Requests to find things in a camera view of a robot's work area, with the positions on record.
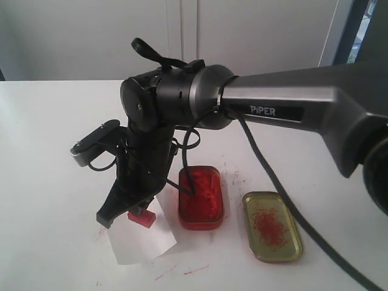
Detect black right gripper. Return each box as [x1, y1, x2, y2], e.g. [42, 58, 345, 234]
[96, 124, 175, 228]

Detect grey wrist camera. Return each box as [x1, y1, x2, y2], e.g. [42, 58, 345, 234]
[70, 119, 120, 167]

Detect dark window frame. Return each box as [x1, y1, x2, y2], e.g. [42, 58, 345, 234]
[331, 1, 387, 65]

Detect red plastic stamp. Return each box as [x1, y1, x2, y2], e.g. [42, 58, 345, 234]
[127, 209, 156, 229]

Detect white paper sheet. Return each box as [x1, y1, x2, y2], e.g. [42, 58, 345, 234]
[107, 192, 179, 265]

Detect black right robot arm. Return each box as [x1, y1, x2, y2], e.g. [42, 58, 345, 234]
[96, 38, 387, 227]

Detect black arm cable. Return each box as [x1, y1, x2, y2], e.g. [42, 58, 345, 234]
[233, 115, 383, 291]

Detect brass tin lid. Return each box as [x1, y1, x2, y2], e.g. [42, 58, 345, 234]
[242, 192, 304, 263]

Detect red ink paste tin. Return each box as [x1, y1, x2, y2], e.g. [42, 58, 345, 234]
[178, 166, 224, 230]

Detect white cabinet doors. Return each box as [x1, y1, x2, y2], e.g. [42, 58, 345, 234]
[1, 1, 352, 80]

